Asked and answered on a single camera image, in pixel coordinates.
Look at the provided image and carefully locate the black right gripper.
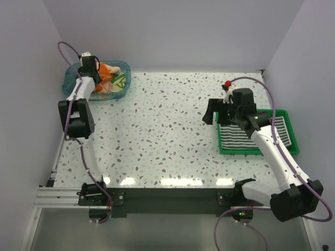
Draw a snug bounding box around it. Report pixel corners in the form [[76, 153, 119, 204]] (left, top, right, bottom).
[[203, 98, 242, 126]]

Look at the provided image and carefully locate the orange white towel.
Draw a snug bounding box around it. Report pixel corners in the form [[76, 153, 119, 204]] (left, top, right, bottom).
[[93, 63, 114, 94]]

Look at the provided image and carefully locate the green white striped towel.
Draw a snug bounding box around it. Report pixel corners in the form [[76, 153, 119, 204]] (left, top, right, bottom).
[[218, 116, 293, 150]]

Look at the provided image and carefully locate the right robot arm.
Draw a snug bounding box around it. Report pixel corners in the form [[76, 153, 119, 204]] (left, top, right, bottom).
[[202, 88, 323, 222]]

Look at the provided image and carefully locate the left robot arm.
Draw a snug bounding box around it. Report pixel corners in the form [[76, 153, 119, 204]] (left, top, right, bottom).
[[58, 52, 111, 208]]

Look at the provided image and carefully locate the teal plastic laundry basket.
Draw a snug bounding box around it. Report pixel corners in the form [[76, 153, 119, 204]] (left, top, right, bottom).
[[61, 60, 131, 102]]

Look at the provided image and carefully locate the cream white towel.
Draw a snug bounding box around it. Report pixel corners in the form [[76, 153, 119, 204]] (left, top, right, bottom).
[[99, 65, 127, 94]]

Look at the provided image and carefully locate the green plastic tray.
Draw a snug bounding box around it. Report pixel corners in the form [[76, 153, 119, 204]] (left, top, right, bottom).
[[216, 108, 299, 156]]

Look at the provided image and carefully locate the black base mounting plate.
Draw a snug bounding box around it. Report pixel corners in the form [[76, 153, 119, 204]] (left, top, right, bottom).
[[76, 185, 260, 219]]

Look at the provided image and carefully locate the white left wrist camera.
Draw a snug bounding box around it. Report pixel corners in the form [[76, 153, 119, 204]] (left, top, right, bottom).
[[80, 52, 92, 60]]

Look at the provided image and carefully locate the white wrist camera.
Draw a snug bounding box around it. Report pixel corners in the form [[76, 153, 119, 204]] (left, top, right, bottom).
[[222, 81, 233, 104], [80, 52, 92, 60]]

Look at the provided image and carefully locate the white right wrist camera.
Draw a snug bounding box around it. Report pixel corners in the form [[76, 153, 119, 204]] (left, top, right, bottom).
[[222, 81, 233, 104]]

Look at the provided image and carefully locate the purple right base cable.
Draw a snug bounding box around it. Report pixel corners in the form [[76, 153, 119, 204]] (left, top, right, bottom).
[[214, 206, 270, 251]]

